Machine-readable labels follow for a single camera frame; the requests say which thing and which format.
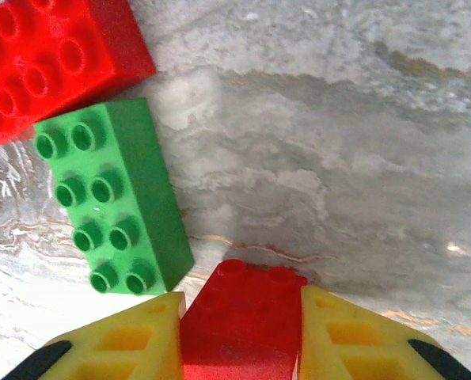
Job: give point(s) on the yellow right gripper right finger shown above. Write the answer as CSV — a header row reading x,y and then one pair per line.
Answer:
x,y
358,340

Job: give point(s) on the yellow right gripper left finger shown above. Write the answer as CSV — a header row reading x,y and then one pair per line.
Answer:
x,y
124,344

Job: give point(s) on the red sloped lego brick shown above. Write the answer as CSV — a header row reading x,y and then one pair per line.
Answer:
x,y
243,316

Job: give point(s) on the green two-by-four lego brick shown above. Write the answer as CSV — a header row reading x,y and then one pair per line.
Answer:
x,y
132,190

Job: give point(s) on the red two-by-four lego brick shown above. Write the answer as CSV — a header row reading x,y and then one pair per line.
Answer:
x,y
53,59

